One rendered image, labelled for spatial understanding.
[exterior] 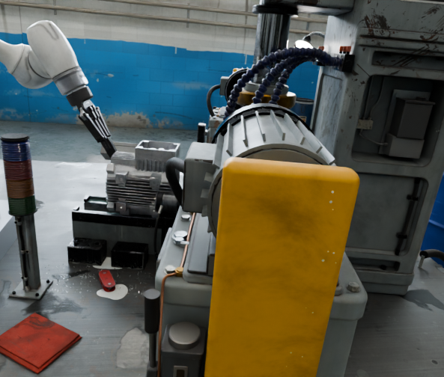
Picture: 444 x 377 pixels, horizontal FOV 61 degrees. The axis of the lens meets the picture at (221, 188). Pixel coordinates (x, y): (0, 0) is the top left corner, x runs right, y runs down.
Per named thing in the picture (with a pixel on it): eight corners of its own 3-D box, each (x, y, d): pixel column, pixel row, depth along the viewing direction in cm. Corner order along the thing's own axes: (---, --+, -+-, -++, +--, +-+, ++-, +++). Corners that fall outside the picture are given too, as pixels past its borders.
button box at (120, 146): (150, 164, 145) (151, 150, 146) (146, 157, 138) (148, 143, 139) (105, 159, 145) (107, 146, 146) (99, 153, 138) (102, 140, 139)
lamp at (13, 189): (39, 190, 94) (37, 173, 92) (27, 200, 88) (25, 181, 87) (15, 188, 94) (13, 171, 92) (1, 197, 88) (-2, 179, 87)
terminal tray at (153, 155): (179, 164, 124) (180, 143, 122) (174, 174, 114) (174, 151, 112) (142, 161, 124) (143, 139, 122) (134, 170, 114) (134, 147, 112)
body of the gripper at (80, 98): (81, 86, 113) (97, 114, 116) (91, 84, 121) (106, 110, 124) (60, 97, 114) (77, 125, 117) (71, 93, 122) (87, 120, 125)
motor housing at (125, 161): (179, 202, 133) (181, 150, 127) (169, 226, 116) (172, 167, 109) (123, 197, 134) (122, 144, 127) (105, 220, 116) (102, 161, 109)
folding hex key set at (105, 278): (117, 291, 103) (117, 285, 103) (105, 294, 102) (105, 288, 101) (108, 274, 110) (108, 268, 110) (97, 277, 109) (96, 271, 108)
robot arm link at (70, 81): (84, 66, 119) (93, 83, 121) (60, 78, 121) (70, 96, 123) (73, 67, 111) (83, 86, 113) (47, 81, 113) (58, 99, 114)
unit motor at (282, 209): (285, 308, 80) (321, 105, 65) (317, 473, 49) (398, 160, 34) (163, 297, 80) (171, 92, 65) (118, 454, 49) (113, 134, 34)
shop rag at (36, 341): (82, 337, 87) (81, 333, 86) (37, 375, 76) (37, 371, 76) (35, 314, 92) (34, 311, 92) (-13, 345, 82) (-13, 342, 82)
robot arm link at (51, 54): (87, 61, 116) (70, 75, 125) (59, 11, 111) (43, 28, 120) (58, 73, 109) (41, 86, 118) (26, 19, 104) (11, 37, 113)
